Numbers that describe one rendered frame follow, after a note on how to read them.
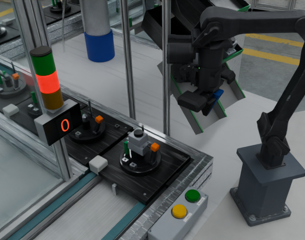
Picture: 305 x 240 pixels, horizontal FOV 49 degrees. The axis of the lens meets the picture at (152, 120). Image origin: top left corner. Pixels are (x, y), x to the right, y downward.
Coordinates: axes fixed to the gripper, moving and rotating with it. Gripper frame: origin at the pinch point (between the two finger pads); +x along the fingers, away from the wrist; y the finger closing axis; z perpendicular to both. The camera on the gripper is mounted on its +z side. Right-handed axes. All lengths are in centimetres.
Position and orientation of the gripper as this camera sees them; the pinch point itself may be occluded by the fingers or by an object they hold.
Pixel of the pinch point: (206, 104)
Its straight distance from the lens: 88.8
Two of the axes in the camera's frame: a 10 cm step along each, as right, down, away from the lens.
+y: -6.2, 5.0, -6.1
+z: -7.8, -3.7, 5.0
